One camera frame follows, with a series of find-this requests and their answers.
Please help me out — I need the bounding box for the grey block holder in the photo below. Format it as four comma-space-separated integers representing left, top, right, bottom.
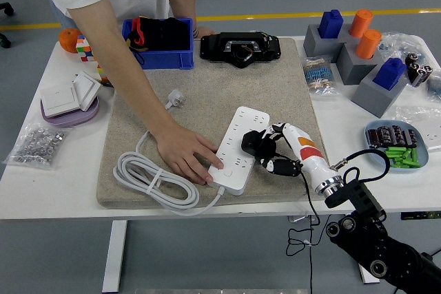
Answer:
336, 41, 383, 86
351, 70, 409, 118
302, 24, 349, 64
339, 23, 361, 45

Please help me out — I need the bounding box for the purple plate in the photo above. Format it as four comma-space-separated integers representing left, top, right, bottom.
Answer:
40, 96, 100, 128

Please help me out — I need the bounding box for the light blue plate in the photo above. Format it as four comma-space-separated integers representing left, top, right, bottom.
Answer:
364, 120, 430, 173

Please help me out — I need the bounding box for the colourful puzzle cube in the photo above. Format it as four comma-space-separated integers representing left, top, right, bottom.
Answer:
75, 34, 96, 63
96, 63, 110, 83

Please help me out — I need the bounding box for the grey-brown mat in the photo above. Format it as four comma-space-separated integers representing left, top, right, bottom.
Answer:
95, 36, 334, 209

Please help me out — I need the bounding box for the black plug with cord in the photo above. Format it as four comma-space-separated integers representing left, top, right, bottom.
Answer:
240, 130, 328, 257

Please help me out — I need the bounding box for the bag of blue parts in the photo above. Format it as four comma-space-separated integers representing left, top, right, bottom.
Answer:
378, 31, 427, 64
426, 68, 441, 102

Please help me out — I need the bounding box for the white wall switch panel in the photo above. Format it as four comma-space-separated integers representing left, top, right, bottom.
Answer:
39, 83, 83, 118
72, 70, 103, 112

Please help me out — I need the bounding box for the person's right hand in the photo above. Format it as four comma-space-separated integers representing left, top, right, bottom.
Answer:
154, 123, 225, 185

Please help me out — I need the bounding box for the bag of metal nuts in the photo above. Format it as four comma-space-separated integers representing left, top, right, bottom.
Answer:
2, 120, 70, 171

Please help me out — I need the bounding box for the black device housing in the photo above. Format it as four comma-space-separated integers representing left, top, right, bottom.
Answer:
199, 31, 282, 70

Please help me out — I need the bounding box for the white power strip with cord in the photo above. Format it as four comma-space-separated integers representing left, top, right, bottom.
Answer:
112, 89, 271, 218

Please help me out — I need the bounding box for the white table leg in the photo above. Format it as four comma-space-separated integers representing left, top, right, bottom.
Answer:
358, 262, 380, 284
102, 220, 129, 293

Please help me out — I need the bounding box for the black hanging cable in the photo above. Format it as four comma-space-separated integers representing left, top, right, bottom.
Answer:
309, 218, 314, 294

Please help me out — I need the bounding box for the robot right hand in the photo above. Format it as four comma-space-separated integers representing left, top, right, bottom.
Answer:
256, 122, 337, 190

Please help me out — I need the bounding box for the orange fruit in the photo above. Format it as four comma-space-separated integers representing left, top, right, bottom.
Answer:
57, 28, 82, 54

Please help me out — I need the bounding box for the black and red cloth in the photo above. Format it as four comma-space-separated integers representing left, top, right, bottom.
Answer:
125, 15, 192, 66

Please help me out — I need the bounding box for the blue square peg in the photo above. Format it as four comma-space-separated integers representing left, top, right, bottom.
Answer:
372, 57, 408, 91
317, 9, 345, 39

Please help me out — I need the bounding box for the orange cylinder peg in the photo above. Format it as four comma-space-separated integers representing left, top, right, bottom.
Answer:
355, 28, 382, 60
349, 8, 375, 39

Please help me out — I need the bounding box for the clear plastic bag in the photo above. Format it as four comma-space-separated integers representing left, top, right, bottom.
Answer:
395, 105, 441, 152

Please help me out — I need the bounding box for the bag of resistors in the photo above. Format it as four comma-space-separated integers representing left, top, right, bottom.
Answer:
301, 55, 340, 97

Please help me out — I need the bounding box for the blue plastic bin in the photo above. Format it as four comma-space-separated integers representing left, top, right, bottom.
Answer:
121, 17, 195, 70

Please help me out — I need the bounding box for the black office chair base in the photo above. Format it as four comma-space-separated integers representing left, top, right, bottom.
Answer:
0, 2, 15, 49

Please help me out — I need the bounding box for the person's left hand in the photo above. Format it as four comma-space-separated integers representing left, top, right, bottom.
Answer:
194, 26, 215, 39

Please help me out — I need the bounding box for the black table control panel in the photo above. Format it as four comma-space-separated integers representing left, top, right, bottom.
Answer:
400, 211, 441, 221

